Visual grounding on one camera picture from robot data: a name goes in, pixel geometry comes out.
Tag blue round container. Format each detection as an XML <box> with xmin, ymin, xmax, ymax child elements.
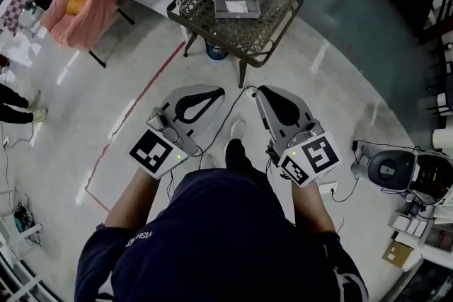
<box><xmin>205</xmin><ymin>40</ymin><xmax>228</xmax><ymax>61</ymax></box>

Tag white power strip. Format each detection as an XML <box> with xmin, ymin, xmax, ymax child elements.
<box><xmin>318</xmin><ymin>180</ymin><xmax>338</xmax><ymax>196</ymax></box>

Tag dark wicker metal table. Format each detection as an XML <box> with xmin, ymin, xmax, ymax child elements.
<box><xmin>166</xmin><ymin>0</ymin><xmax>305</xmax><ymax>89</ymax></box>

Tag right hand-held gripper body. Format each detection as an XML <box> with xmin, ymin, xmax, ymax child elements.
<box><xmin>265</xmin><ymin>118</ymin><xmax>343</xmax><ymax>188</ymax></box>

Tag person's black trouser leg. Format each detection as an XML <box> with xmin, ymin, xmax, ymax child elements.
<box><xmin>224</xmin><ymin>139</ymin><xmax>256</xmax><ymax>176</ymax></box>

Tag black and white machine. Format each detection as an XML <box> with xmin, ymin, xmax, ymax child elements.
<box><xmin>406</xmin><ymin>149</ymin><xmax>453</xmax><ymax>207</ymax></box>

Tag white paper roll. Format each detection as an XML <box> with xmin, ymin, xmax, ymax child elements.
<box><xmin>432</xmin><ymin>127</ymin><xmax>453</xmax><ymax>153</ymax></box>

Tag brown cardboard box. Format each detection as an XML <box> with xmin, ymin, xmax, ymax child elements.
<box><xmin>382</xmin><ymin>241</ymin><xmax>415</xmax><ymax>270</ymax></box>

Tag yellow roll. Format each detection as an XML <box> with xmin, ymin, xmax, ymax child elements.
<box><xmin>65</xmin><ymin>0</ymin><xmax>88</xmax><ymax>16</ymax></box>

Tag person's white shoe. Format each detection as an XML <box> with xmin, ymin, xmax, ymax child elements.
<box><xmin>199</xmin><ymin>153</ymin><xmax>217</xmax><ymax>170</ymax></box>
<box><xmin>229</xmin><ymin>119</ymin><xmax>248</xmax><ymax>141</ymax></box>

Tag white item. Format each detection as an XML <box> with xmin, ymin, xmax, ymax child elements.
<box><xmin>224</xmin><ymin>0</ymin><xmax>249</xmax><ymax>14</ymax></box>

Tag black metal rack legs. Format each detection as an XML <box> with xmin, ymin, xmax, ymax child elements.
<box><xmin>87</xmin><ymin>8</ymin><xmax>136</xmax><ymax>69</ymax></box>

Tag person's navy shirt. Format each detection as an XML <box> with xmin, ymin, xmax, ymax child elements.
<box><xmin>74</xmin><ymin>168</ymin><xmax>369</xmax><ymax>302</ymax></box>

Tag white metal frame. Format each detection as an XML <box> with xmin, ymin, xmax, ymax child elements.
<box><xmin>0</xmin><ymin>187</ymin><xmax>55</xmax><ymax>302</ymax></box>

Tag person's left forearm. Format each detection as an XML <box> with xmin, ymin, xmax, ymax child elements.
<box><xmin>105</xmin><ymin>165</ymin><xmax>161</xmax><ymax>230</ymax></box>

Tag black round device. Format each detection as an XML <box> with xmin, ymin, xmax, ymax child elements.
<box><xmin>367</xmin><ymin>149</ymin><xmax>417</xmax><ymax>194</ymax></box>

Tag white small boxes tray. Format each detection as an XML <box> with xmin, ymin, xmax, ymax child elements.
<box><xmin>391</xmin><ymin>214</ymin><xmax>430</xmax><ymax>238</ymax></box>

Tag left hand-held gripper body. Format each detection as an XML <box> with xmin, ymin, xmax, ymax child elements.
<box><xmin>129</xmin><ymin>104</ymin><xmax>200</xmax><ymax>180</ymax></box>

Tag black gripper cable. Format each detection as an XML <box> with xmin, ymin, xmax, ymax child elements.
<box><xmin>200</xmin><ymin>85</ymin><xmax>259</xmax><ymax>157</ymax></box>

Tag checkered cloth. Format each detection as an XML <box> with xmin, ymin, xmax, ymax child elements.
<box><xmin>0</xmin><ymin>0</ymin><xmax>42</xmax><ymax>37</ymax></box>

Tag person's right forearm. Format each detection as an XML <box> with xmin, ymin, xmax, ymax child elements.
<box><xmin>289</xmin><ymin>179</ymin><xmax>338</xmax><ymax>235</ymax></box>

